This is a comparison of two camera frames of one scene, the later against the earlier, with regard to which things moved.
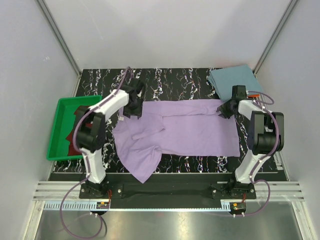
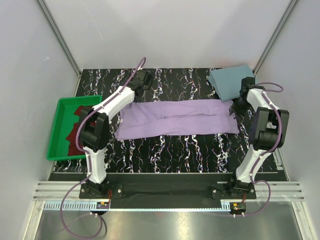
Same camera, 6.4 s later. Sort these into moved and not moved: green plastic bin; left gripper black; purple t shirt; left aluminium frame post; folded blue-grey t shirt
Moved: purple t shirt; left gripper black
Not moved: left aluminium frame post; folded blue-grey t shirt; green plastic bin
